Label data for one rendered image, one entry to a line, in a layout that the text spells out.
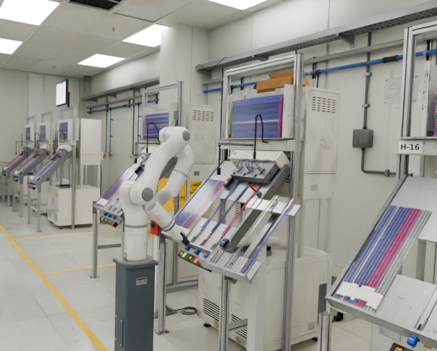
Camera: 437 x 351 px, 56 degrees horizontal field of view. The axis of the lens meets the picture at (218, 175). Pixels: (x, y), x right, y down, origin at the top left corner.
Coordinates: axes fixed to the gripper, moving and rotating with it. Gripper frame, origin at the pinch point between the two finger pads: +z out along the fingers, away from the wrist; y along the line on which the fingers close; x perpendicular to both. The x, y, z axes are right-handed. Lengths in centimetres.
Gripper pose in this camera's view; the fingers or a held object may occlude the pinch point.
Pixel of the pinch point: (186, 242)
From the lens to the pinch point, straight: 245.0
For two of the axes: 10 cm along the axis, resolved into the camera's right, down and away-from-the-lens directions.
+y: 6.1, 0.2, -7.9
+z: 5.7, 6.9, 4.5
